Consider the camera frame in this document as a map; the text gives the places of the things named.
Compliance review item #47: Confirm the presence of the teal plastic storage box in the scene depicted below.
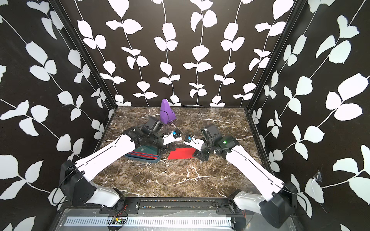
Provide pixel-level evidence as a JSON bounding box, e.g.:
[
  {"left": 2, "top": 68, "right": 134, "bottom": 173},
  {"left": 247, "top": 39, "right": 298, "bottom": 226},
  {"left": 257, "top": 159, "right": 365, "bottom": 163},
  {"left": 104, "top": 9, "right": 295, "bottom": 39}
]
[{"left": 125, "top": 151, "right": 161, "bottom": 163}]

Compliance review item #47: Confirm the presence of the red envelope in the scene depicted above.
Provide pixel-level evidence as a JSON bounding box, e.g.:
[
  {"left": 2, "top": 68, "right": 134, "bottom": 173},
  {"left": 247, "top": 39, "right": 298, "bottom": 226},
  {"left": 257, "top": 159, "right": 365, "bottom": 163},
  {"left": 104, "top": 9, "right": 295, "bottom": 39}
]
[{"left": 168, "top": 148, "right": 196, "bottom": 160}]

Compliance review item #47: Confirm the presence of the green envelope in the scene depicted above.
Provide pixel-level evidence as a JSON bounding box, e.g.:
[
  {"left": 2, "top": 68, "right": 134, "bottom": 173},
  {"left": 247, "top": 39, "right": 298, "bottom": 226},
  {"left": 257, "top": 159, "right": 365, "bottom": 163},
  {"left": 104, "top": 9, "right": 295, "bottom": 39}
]
[{"left": 134, "top": 146, "right": 158, "bottom": 156}]

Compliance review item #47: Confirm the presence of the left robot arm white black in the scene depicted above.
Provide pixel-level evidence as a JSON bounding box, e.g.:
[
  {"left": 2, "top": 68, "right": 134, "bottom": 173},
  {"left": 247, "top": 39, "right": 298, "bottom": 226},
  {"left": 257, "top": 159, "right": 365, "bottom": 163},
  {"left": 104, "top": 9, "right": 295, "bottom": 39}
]
[{"left": 58, "top": 116, "right": 181, "bottom": 210}]

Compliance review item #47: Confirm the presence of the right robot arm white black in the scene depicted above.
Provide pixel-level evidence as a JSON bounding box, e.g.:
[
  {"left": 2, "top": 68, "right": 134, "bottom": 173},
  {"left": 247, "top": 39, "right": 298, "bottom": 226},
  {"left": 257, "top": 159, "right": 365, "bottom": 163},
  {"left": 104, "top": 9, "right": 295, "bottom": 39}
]
[{"left": 184, "top": 124, "right": 298, "bottom": 228}]

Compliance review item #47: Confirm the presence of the purple pyramid metronome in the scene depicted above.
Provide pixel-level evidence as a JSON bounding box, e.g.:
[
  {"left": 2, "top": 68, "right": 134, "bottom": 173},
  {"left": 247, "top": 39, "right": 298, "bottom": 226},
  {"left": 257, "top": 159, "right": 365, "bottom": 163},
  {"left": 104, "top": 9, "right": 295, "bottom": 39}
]
[{"left": 160, "top": 99, "right": 176, "bottom": 124}]

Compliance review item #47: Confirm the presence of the small green circuit board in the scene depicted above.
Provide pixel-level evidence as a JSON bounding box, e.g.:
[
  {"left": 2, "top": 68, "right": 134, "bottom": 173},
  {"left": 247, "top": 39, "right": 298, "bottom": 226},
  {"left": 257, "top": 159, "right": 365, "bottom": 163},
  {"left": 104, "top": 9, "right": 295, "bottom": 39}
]
[{"left": 108, "top": 217, "right": 126, "bottom": 226}]

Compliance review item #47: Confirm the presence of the black aluminium front rail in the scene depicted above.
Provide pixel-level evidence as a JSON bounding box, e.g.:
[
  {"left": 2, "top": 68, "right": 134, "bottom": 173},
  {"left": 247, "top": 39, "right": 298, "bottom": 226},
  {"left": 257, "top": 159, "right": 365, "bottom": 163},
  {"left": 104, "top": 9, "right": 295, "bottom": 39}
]
[{"left": 57, "top": 197, "right": 295, "bottom": 216}]

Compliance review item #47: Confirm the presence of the white perforated cable tray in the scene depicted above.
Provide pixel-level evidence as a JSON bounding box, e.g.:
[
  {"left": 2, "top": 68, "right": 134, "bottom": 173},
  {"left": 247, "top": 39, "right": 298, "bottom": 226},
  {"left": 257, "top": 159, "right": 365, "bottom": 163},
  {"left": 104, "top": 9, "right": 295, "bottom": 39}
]
[{"left": 62, "top": 217, "right": 234, "bottom": 229}]

